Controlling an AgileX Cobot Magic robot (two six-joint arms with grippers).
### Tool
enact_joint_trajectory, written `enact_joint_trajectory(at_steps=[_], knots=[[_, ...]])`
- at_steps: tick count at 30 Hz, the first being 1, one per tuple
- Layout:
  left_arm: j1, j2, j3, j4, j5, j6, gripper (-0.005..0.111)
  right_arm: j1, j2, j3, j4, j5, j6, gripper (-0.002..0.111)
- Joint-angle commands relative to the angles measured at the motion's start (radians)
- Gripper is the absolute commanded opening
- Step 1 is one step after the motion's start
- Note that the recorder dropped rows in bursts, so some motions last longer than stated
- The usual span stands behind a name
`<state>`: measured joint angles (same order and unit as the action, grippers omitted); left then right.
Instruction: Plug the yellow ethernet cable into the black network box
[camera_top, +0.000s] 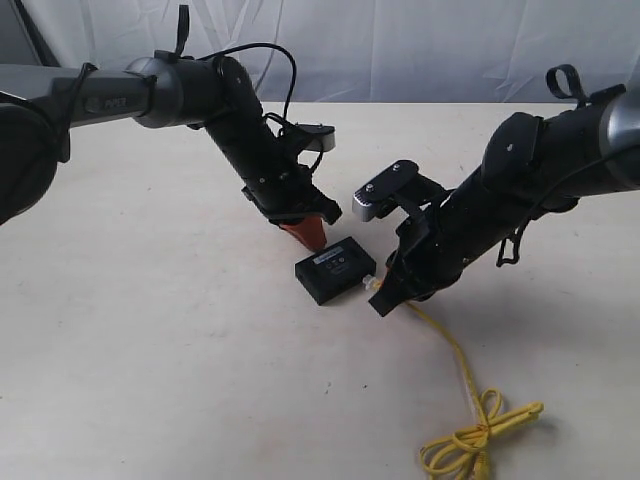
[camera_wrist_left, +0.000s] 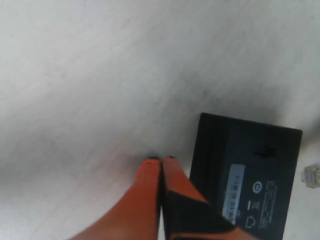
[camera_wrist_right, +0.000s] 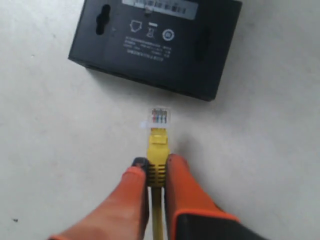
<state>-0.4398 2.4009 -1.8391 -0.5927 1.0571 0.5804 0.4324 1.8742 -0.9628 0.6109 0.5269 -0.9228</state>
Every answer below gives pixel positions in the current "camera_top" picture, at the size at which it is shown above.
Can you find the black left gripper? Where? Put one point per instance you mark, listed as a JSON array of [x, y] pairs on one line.
[[292, 201]]

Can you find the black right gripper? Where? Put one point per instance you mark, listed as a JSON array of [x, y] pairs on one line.
[[433, 250]]

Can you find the black network switch box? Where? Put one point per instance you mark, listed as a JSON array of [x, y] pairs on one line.
[[334, 270]]

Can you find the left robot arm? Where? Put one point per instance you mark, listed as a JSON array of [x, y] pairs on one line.
[[41, 105]]

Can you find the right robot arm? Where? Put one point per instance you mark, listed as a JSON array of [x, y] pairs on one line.
[[531, 167]]

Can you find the white wrinkled backdrop curtain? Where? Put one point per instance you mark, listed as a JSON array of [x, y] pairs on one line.
[[349, 51]]

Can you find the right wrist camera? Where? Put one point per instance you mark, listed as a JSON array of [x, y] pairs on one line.
[[386, 191]]

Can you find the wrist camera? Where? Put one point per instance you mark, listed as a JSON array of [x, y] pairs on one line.
[[386, 191], [314, 137]]

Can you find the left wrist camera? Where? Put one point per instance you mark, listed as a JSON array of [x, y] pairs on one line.
[[314, 137]]

